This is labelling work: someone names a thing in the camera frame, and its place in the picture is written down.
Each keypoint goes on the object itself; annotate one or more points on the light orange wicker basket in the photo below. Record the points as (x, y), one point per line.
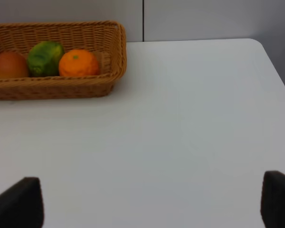
(105, 39)

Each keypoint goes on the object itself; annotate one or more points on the orange mandarin fruit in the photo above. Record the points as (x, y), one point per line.
(78, 63)

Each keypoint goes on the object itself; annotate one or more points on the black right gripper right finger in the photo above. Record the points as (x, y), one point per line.
(273, 200)

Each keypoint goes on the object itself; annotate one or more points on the green papaya fruit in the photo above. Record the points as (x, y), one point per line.
(43, 59)

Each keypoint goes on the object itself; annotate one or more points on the red orange peach fruit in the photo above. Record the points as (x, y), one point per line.
(13, 65)

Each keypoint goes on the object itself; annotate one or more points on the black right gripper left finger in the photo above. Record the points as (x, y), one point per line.
(21, 205)

